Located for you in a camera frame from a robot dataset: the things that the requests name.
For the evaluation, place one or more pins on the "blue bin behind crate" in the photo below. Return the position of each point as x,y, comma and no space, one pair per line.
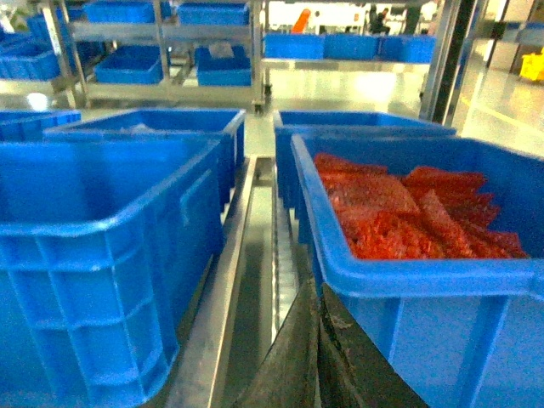
223,125

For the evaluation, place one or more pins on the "steel rack with blue bins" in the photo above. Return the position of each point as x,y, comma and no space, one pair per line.
176,43

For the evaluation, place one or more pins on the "red plastic parts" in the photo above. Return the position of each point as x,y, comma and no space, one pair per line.
429,213

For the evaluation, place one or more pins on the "blue bin with red parts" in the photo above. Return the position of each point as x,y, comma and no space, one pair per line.
461,333

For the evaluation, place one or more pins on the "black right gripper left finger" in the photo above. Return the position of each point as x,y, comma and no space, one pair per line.
287,376

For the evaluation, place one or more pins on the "large blue plastic crate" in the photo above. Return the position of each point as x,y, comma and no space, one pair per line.
102,248

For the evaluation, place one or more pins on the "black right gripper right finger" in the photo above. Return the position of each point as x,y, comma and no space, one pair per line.
352,371

